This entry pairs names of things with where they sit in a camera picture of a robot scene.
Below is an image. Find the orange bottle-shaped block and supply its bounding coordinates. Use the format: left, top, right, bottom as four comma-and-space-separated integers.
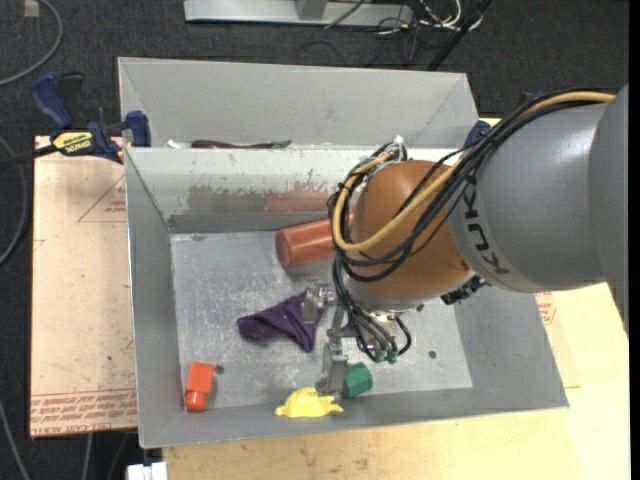
183, 361, 217, 414

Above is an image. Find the grey metal bin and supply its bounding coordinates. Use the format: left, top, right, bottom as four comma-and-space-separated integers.
117, 56, 570, 450

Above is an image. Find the green block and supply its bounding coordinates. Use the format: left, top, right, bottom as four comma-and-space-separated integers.
341, 361, 374, 400

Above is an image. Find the purple cloth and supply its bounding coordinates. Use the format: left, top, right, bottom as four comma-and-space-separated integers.
236, 290, 327, 354

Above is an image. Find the yellow toy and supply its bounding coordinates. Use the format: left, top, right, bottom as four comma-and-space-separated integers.
273, 386, 346, 420

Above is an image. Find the red-orange plastic cup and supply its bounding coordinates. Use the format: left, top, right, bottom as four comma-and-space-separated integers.
274, 219, 347, 270

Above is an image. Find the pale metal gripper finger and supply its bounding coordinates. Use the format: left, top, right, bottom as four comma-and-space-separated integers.
315, 328, 348, 398
301, 286, 338, 322

